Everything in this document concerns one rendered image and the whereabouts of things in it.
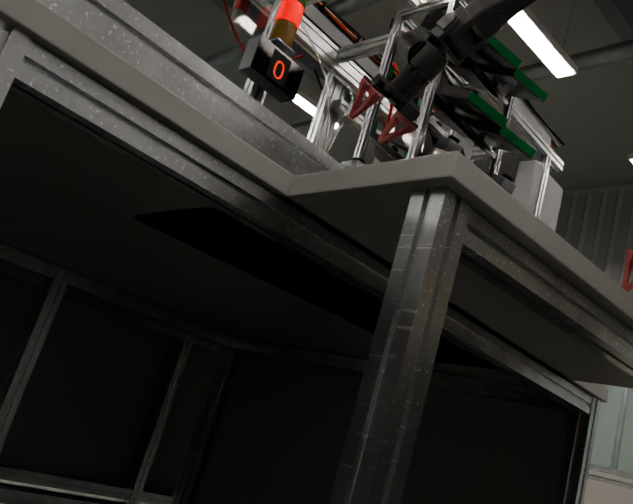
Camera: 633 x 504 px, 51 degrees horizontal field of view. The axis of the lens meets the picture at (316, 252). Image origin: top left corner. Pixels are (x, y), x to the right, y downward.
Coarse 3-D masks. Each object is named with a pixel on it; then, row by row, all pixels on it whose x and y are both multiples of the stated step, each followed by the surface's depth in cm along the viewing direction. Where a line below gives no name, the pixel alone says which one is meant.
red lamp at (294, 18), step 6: (282, 0) 133; (288, 0) 132; (294, 0) 132; (282, 6) 132; (288, 6) 132; (294, 6) 132; (300, 6) 133; (282, 12) 132; (288, 12) 132; (294, 12) 132; (300, 12) 133; (276, 18) 132; (282, 18) 131; (288, 18) 131; (294, 18) 132; (300, 18) 134; (294, 24) 132
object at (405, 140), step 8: (416, 120) 159; (392, 128) 166; (400, 136) 162; (408, 136) 159; (432, 136) 172; (400, 144) 161; (408, 144) 158; (424, 144) 153; (432, 144) 151; (424, 152) 152; (432, 152) 150; (440, 152) 147
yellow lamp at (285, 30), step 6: (276, 24) 131; (282, 24) 131; (288, 24) 131; (276, 30) 131; (282, 30) 130; (288, 30) 131; (294, 30) 132; (270, 36) 131; (276, 36) 130; (282, 36) 130; (288, 36) 131; (294, 36) 132; (288, 42) 131
